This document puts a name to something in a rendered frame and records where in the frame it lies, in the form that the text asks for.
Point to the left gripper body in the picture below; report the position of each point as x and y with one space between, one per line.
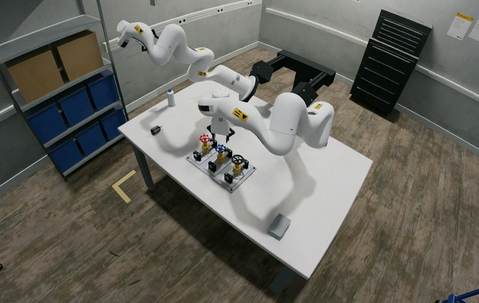
221 128

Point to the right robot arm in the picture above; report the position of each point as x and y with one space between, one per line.
173 41

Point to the white bottle with blue cap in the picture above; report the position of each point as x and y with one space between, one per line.
170 97

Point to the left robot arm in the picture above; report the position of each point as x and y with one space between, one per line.
290 116

